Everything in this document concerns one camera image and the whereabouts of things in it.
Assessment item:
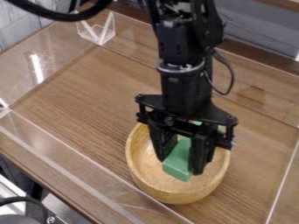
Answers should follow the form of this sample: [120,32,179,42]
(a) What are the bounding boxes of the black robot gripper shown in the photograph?
[134,63,239,175]

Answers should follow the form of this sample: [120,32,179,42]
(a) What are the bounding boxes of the green rectangular block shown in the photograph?
[163,122,225,182]

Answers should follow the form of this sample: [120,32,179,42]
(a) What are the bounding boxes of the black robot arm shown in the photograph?
[134,0,239,175]

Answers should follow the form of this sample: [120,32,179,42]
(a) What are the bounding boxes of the brown wooden bowl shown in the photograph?
[125,123,231,205]

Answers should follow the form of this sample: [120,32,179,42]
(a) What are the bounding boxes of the clear acrylic tray walls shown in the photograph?
[0,16,299,224]

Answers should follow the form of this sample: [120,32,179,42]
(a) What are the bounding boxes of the clear acrylic corner bracket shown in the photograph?
[76,11,116,46]

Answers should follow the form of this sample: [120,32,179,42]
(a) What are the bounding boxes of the black metal bracket with screw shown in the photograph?
[41,203,69,224]

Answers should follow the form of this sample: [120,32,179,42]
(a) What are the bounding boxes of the black cable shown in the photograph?
[0,196,50,224]

